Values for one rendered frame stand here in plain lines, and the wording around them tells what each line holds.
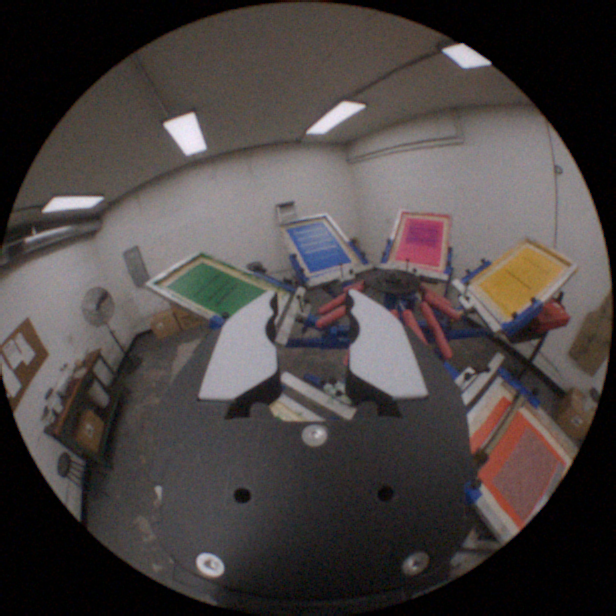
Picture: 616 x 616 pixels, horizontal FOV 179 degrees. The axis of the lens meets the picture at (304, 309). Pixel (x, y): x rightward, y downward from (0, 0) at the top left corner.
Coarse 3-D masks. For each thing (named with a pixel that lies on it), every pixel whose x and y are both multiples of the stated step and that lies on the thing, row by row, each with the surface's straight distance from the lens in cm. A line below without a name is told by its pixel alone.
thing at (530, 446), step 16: (496, 416) 107; (512, 432) 109; (528, 432) 116; (512, 448) 106; (528, 448) 113; (544, 448) 122; (528, 464) 111; (544, 464) 119; (544, 480) 118; (560, 480) 128
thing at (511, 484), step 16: (480, 432) 99; (496, 448) 101; (496, 464) 99; (512, 464) 104; (496, 480) 98; (512, 480) 103; (528, 480) 110; (496, 496) 98; (512, 496) 103; (528, 496) 110; (512, 512) 104; (528, 512) 110
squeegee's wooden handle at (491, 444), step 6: (522, 396) 108; (516, 402) 104; (510, 408) 108; (516, 408) 102; (510, 414) 98; (504, 420) 98; (510, 420) 96; (504, 426) 93; (498, 432) 90; (504, 432) 92; (492, 438) 90; (498, 438) 89; (486, 444) 91; (492, 444) 87; (486, 450) 84; (492, 450) 87; (480, 456) 87; (486, 456) 85
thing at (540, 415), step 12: (492, 384) 112; (504, 384) 119; (480, 408) 100; (528, 408) 122; (540, 408) 124; (468, 420) 94; (540, 420) 124; (552, 420) 128; (552, 432) 128; (564, 444) 132; (480, 504) 89; (480, 516) 93; (492, 516) 92; (492, 528) 95; (504, 528) 97; (504, 540) 99
